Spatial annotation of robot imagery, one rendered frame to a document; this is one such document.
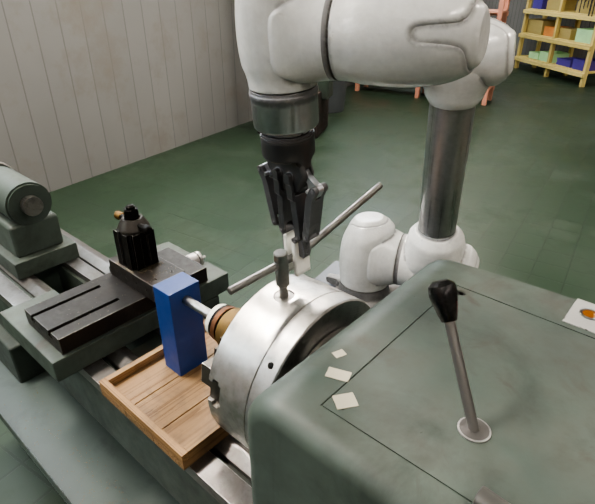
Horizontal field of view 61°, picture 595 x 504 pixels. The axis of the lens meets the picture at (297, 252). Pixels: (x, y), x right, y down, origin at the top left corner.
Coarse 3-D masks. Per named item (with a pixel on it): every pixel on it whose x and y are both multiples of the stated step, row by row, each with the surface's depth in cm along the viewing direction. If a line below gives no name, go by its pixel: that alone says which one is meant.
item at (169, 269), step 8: (112, 264) 135; (120, 264) 133; (168, 264) 133; (112, 272) 137; (120, 272) 133; (128, 272) 130; (136, 272) 129; (144, 272) 129; (152, 272) 129; (160, 272) 129; (168, 272) 129; (176, 272) 129; (184, 272) 130; (128, 280) 132; (136, 280) 128; (144, 280) 126; (152, 280) 126; (160, 280) 126; (136, 288) 130; (144, 288) 127; (152, 288) 124; (152, 296) 126
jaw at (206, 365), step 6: (222, 336) 93; (216, 348) 89; (210, 360) 85; (204, 366) 84; (210, 366) 84; (204, 372) 85; (204, 378) 85; (210, 384) 84; (216, 384) 81; (210, 390) 82; (216, 390) 81; (210, 396) 83; (216, 396) 81; (216, 402) 82
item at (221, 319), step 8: (216, 312) 98; (224, 312) 98; (232, 312) 97; (216, 320) 97; (224, 320) 96; (232, 320) 95; (208, 328) 98; (216, 328) 96; (224, 328) 95; (216, 336) 96
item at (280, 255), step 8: (280, 256) 76; (280, 264) 77; (288, 264) 78; (280, 272) 78; (288, 272) 78; (280, 280) 79; (288, 280) 79; (280, 288) 80; (280, 296) 81; (288, 296) 81
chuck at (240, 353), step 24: (264, 288) 84; (288, 288) 83; (312, 288) 84; (240, 312) 81; (264, 312) 79; (288, 312) 78; (240, 336) 78; (264, 336) 77; (216, 360) 80; (240, 360) 77; (240, 384) 76; (216, 408) 81; (240, 408) 77; (240, 432) 79
